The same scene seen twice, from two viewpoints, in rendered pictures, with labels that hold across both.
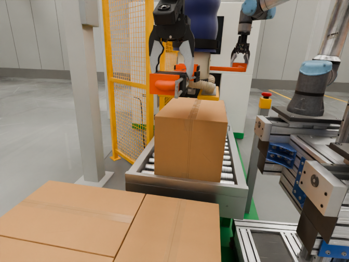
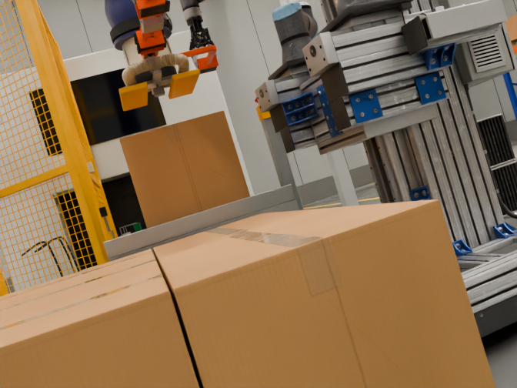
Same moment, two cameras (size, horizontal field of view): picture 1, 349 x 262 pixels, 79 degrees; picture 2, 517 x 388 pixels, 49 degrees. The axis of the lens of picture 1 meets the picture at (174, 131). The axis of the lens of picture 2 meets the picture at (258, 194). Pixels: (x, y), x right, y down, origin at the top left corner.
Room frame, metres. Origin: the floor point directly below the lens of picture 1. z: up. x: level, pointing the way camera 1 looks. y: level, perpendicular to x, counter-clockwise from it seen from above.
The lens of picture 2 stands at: (-0.93, 0.46, 0.64)
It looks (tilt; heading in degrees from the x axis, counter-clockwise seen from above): 1 degrees down; 339
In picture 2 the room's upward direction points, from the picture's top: 17 degrees counter-clockwise
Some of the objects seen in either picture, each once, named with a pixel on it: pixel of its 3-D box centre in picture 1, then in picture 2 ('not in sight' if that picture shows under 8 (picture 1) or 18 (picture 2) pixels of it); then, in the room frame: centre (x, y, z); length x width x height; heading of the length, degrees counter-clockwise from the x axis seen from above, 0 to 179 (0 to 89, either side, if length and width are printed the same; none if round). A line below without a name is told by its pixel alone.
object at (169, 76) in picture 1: (167, 82); (149, 2); (0.56, 0.02, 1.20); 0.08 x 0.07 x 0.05; 170
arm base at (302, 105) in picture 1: (306, 101); (298, 51); (0.98, -0.61, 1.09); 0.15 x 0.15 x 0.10
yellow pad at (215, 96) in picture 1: (209, 89); (181, 81); (1.13, -0.18, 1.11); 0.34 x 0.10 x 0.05; 170
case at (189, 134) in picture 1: (192, 134); (183, 181); (1.39, -0.13, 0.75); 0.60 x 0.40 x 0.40; 170
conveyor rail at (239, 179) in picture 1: (227, 132); not in sight; (2.13, -0.57, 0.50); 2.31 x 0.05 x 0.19; 171
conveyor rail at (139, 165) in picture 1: (168, 127); not in sight; (2.24, 0.07, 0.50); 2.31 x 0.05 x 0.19; 171
